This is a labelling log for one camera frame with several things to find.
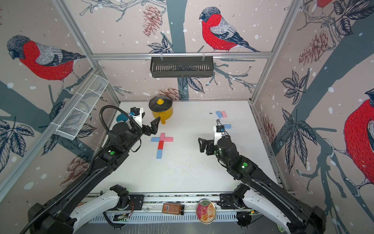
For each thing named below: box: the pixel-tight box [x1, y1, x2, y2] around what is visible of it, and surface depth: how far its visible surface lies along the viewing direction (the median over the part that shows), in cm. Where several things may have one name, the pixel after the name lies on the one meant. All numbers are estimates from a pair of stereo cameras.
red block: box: [157, 140, 165, 150], surface depth 97 cm
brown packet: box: [162, 202, 182, 215], surface depth 70 cm
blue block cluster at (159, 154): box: [156, 149, 163, 160], surface depth 93 cm
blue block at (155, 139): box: [150, 136, 161, 142], surface depth 99 cm
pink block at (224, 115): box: [221, 110, 228, 119], surface depth 113 cm
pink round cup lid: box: [195, 198, 217, 225], surface depth 69 cm
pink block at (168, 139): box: [164, 136, 174, 142], surface depth 100 cm
